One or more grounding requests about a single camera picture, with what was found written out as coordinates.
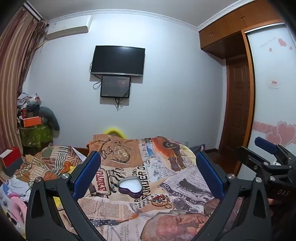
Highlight white and blue clothing pile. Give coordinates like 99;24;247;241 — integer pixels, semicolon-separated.
0;176;33;209

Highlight yellow plastic stool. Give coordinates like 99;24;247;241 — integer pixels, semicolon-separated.
103;126;127;139

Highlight black wall television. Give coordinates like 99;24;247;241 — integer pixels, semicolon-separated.
90;46;146;77

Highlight gold and red bangle bracelet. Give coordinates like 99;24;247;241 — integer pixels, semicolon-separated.
150;195;167;206

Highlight pile of clutter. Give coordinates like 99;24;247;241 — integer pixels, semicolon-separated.
17;93;42;116

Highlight white heart-patterned sliding door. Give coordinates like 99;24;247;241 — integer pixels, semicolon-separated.
238;22;296;176

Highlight purple heart-shaped tin box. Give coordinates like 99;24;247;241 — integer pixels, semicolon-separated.
118;176;142;198

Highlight orange box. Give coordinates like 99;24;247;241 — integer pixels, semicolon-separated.
23;117;42;128

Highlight green patterned bag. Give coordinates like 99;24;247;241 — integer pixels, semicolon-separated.
20;124;53;148

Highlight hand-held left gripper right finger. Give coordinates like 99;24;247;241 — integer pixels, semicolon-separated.
195;151;272;241

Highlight dark grey jacket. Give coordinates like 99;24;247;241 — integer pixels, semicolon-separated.
38;106;60;139

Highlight small black wall monitor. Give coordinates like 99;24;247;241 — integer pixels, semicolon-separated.
100;76;131;98

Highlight brown striped curtain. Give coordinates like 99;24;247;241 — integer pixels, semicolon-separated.
0;6;49;158

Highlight red box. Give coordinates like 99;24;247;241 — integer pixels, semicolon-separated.
0;146;23;169

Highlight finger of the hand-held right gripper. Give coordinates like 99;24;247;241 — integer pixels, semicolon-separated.
236;146;296;200
254;136;296;163

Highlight orange striped quilt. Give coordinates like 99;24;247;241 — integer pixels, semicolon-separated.
14;145;90;187

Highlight newspaper print blanket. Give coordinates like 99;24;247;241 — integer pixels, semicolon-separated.
76;133;271;241

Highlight black looped television cable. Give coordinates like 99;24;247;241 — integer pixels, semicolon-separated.
89;61;102;90

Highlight brown wooden door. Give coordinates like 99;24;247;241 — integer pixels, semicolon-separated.
218;57;252;153

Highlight black hanging monitor cable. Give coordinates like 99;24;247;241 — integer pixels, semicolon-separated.
115;91;130;111

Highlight wooden overhead cabinets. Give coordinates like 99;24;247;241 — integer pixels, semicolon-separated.
198;0;296;59

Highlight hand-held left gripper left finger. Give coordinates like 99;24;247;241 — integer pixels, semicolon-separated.
25;151;109;241

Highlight white air conditioner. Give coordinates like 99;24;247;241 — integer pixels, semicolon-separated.
45;16;93;41

